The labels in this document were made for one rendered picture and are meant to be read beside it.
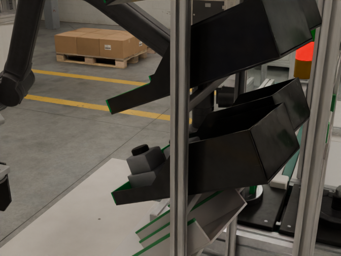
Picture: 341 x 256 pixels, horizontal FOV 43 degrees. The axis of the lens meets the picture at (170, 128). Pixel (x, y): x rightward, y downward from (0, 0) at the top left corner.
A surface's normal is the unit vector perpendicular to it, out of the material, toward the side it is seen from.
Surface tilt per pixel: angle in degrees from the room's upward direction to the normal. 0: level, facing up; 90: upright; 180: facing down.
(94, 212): 0
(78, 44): 89
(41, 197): 0
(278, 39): 65
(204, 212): 90
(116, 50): 90
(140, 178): 90
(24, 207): 0
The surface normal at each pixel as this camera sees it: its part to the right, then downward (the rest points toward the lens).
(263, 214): 0.00, -0.93
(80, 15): -0.39, 0.34
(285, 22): 0.76, -0.21
